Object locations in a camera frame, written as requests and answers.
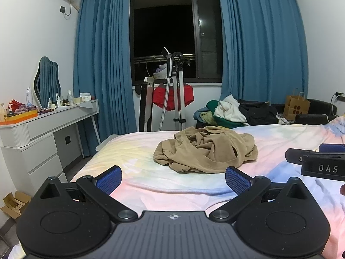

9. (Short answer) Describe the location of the tan khaki shirt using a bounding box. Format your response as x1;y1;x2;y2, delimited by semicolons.
153;126;259;174

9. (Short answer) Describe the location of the pile of clothes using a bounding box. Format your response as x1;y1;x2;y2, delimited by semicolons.
194;95;278;129

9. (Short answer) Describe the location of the black sofa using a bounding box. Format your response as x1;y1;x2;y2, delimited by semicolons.
271;99;337;125

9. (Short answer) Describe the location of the brown paper bag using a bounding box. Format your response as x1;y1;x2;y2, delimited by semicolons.
283;88;311;120

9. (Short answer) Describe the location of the white stool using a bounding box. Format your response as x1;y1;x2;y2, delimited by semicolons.
95;134;122;152

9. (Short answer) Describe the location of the pastel tie-dye duvet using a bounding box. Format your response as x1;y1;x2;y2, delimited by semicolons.
77;117;344;258

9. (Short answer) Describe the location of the white dressing table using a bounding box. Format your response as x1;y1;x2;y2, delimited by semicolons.
1;99;101;196

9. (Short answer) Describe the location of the cardboard box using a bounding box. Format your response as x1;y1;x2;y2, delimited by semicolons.
1;191;31;221

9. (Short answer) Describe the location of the black silver chair back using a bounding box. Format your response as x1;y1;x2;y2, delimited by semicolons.
135;77;154;132

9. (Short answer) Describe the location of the red cloth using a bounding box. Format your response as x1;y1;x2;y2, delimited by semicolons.
153;84;194;111

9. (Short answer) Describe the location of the orange tray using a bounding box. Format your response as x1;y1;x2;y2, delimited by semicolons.
0;110;39;126

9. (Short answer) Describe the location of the white spray bottle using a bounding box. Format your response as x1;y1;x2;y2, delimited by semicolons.
26;87;33;106

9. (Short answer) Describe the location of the left blue curtain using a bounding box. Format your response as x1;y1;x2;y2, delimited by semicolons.
73;0;137;156

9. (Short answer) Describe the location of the blue curtain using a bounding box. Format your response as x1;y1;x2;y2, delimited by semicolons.
73;0;137;156
220;0;309;104

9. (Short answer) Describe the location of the right blue curtain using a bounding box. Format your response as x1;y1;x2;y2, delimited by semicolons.
220;0;309;104

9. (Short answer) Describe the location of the garment steamer stand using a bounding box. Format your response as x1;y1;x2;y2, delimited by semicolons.
158;47;190;131

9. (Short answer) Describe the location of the wall power outlet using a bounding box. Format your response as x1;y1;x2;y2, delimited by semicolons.
334;92;345;101

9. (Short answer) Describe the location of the wavy frame mirror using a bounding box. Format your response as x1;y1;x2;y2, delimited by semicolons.
33;56;61;109

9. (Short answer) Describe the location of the window frame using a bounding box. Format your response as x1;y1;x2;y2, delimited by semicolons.
130;0;223;84

